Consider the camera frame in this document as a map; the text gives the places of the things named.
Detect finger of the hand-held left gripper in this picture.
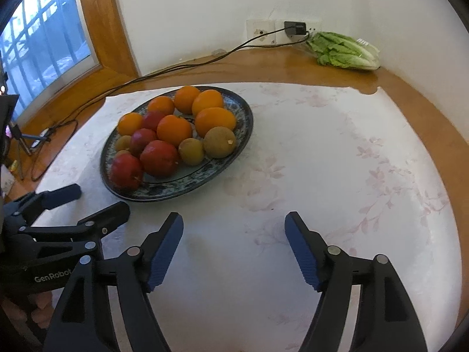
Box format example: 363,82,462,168
4,183,82,228
31,201,131,256

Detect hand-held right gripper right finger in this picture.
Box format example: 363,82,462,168
284,211,428,352

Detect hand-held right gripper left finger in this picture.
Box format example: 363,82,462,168
42,211,184,352

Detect red apple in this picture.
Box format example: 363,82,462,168
142,111,166,132
140,140,180,177
111,153,145,191
129,128,158,157

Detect blue patterned porcelain plate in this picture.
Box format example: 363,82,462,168
100,86,254,202

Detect small orange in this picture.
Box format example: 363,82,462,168
117,112,144,136

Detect person's left hand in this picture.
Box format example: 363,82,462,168
27,291,61,329

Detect white power strip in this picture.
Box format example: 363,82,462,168
29,128,52,149

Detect black tripod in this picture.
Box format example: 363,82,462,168
9,123,52,181

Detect white floral tablecloth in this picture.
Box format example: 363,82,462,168
33,82,462,352

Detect glass window pane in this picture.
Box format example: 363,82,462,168
0,0,92,107

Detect bagged romaine lettuce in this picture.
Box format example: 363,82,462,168
306,31,382,71

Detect black charger plug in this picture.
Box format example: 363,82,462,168
284,21,307,36

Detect wooden window frame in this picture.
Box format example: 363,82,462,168
18,0,140,133

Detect black power cable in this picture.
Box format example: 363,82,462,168
31,31,312,182
31,37,312,182

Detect white wall socket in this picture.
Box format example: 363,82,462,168
246,19,277,46
275,19,323,45

